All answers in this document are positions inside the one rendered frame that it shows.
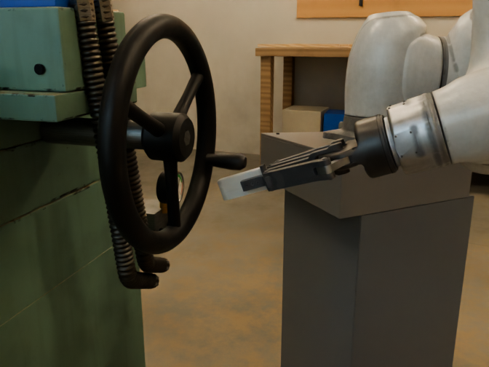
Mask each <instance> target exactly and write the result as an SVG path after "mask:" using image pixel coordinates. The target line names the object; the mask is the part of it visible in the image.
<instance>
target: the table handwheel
mask: <svg viewBox="0 0 489 367"><path fill-rule="evenodd" d="M160 39H169V40H170V41H172V42H174V43H175V44H176V46H177V47H178V48H179V50H180V51H181V53H182V54H183V56H184V58H185V60H186V63H187V65H188V69H189V71H190V74H191V78H190V79H189V81H188V84H187V85H186V88H185V90H184V92H183V94H182V96H181V98H180V100H179V101H178V104H177V106H176V107H175V109H174V111H173V112H156V111H155V112H152V113H151V114H150V115H149V114H147V113H146V112H145V111H143V110H142V109H141V108H139V107H138V106H136V105H135V104H134V103H133V102H132V101H131V95H132V90H133V87H134V83H135V79H136V76H137V74H138V71H139V68H140V65H141V63H142V62H143V59H144V57H145V56H146V54H147V53H148V51H149V50H150V49H151V47H152V46H153V45H154V44H155V43H156V42H157V41H159V40H160ZM194 96H195V98H196V112H197V142H196V156H195V161H194V169H193V173H192V177H191V182H190V184H189V188H188V191H187V194H186V197H185V199H184V201H183V204H182V206H181V208H180V204H179V195H178V162H184V161H185V160H186V159H187V158H188V157H189V156H190V154H191V152H192V150H193V147H194V139H195V132H194V125H193V122H192V121H191V120H190V118H189V117H188V115H187V113H188V110H189V108H190V106H191V103H192V101H193V99H194ZM128 118H129V119H131V120H127V119H128ZM91 119H92V118H81V117H77V118H73V119H68V120H65V121H62V122H41V126H40V133H41V137H42V139H43V140H44V141H45V142H46V143H59V144H70V145H81V146H96V145H97V144H95V140H96V139H94V135H95V134H94V133H93V130H94V128H92V124H93V123H92V122H91ZM215 142H216V107H215V93H214V87H213V83H212V76H211V72H210V67H209V64H208V62H207V58H206V55H205V53H204V50H203V48H202V46H201V44H200V42H199V40H198V38H197V37H196V34H195V33H194V32H193V31H192V30H191V28H190V27H189V26H188V25H187V24H186V23H184V22H183V21H182V20H181V19H180V18H178V17H176V16H173V15H169V14H154V15H150V16H148V17H145V18H143V19H142V20H140V21H139V22H138V23H136V24H135V25H134V26H133V27H132V28H131V29H130V30H129V32H128V33H127V34H126V36H125V37H124V38H123V39H122V42H121V43H120V45H119V47H118V48H117V50H116V52H115V55H114V57H113V60H112V61H111V64H110V67H109V70H108V73H107V77H106V80H105V84H104V88H103V94H102V97H101V102H100V110H99V117H98V166H99V173H100V182H101V186H102V190H103V195H104V198H105V201H106V205H107V208H108V211H109V213H110V215H111V218H112V220H113V222H114V224H115V226H116V228H117V229H118V231H119V233H120V234H121V236H122V237H123V238H124V239H125V240H126V241H127V242H128V243H129V244H130V245H131V246H132V247H134V248H135V249H137V250H139V251H141V252H144V253H147V254H160V253H166V252H167V251H170V250H172V249H173V248H175V247H176V246H177V245H179V244H180V243H181V242H182V241H183V240H184V239H185V238H186V236H187V235H188V233H189V232H190V231H191V229H192V228H193V226H194V224H195V223H196V220H197V219H198V217H199V214H200V212H201V210H202V207H203V204H204V201H205V199H206V196H207V192H208V189H209V185H210V179H211V175H212V168H213V166H210V165H206V162H205V160H206V156H207V154H214V153H215ZM127 149H143V150H144V152H145V153H146V155H147V156H148V158H149V159H152V160H161V161H163V164H164V178H165V185H166V193H167V218H168V226H167V227H166V228H164V229H163V230H161V231H157V232H156V231H153V230H151V229H149V228H148V227H147V226H146V224H145V223H144V222H143V220H142V218H141V217H140V215H139V213H138V210H137V208H136V206H135V202H134V199H133V196H132V191H131V188H130V180H129V176H128V169H127Z"/></svg>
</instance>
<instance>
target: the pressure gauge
mask: <svg viewBox="0 0 489 367"><path fill-rule="evenodd" d="M179 179H180V181H179ZM178 183H179V187H178V195H179V203H180V201H181V200H182V197H183V193H184V178H183V174H182V173H181V172H180V171H178ZM156 195H157V198H158V200H159V207H160V208H161V209H162V213H167V193H166V185H165V178H164V171H162V172H161V174H160V175H159V177H158V180H157V183H156Z"/></svg>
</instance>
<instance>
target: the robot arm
mask: <svg viewBox="0 0 489 367"><path fill-rule="evenodd" d="M323 138H327V139H333V140H334V141H333V142H332V143H329V144H326V145H324V146H320V147H316V148H315V149H311V150H308V151H305V152H302V153H300V154H296V155H293V156H291V157H287V158H284V159H281V160H276V161H275V162H274V164H270V165H268V166H265V164H263V165H260V166H259V167H257V168H255V169H252V170H248V171H244V172H242V173H237V174H234V175H230V176H227V177H225V178H221V179H220V180H218V186H219V188H220V192H221V194H222V196H223V200H225V201H226V200H231V199H234V198H237V197H242V196H245V195H248V194H252V193H256V192H260V191H263V190H267V189H268V192H272V191H274V190H277V189H283V188H287V187H291V186H297V185H301V184H308V183H311V182H315V181H326V180H333V179H334V178H335V175H343V174H346V173H349V172H351V171H350V169H349V168H352V167H355V166H358V165H363V166H364V167H365V172H366V173H367V175H368V176H369V177H371V178H377V177H380V176H383V175H388V174H391V173H396V172H397V170H398V169H399V168H398V167H399V166H402V169H403V171H404V173H405V174H407V175H411V174H414V173H420V172H423V171H425V170H431V169H434V168H437V167H445V166H447V165H450V162H451V164H455V163H460V164H461V165H462V166H464V167H465V168H466V169H468V170H470V171H472V172H475V173H479V174H485V175H489V0H472V9H471V10H469V11H468V12H466V13H464V14H463V15H462V16H460V18H459V19H458V22H457V23H456V24H455V25H454V26H453V28H452V29H451V30H450V32H449V34H448V36H434V35H431V34H428V33H426V24H425V22H424V21H422V19H421V18H420V17H419V16H416V15H414V14H413V13H412V12H408V11H395V12H381V13H376V14H373V15H369V16H368V17H367V19H366V20H365V22H364V23H363V24H362V27H361V28H360V30H359V32H358V34H357V35H356V38H355V40H354V43H353V45H352V47H351V51H350V53H349V59H348V63H347V69H346V82H345V112H344V118H343V122H340V123H339V124H338V129H337V130H328V131H324V132H323ZM448 155H449V156H448ZM449 157H450V159H449Z"/></svg>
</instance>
